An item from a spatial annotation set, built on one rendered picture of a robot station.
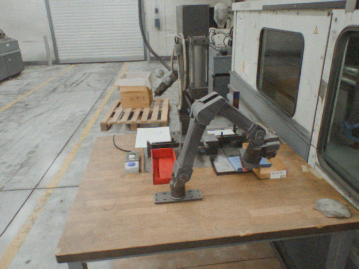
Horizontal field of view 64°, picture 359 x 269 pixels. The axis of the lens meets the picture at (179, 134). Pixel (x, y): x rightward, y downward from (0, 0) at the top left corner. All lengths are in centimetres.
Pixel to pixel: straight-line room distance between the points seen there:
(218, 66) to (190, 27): 313
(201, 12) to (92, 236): 108
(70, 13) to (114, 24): 145
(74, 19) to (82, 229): 1006
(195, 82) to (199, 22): 28
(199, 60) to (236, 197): 65
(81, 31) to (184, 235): 1016
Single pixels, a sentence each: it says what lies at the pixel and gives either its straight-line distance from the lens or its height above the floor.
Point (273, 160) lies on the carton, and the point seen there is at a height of 93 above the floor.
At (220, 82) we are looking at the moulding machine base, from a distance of 462.
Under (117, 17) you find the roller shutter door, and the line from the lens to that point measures 1064.
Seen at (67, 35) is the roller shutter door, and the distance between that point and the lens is 1105.
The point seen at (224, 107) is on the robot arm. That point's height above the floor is 129.
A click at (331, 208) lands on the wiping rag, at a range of 126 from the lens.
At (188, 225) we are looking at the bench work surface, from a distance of 110.
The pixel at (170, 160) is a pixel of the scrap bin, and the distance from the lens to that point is 150.
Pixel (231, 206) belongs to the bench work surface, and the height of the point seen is 90.
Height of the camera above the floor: 162
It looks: 23 degrees down
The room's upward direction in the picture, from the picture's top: 2 degrees counter-clockwise
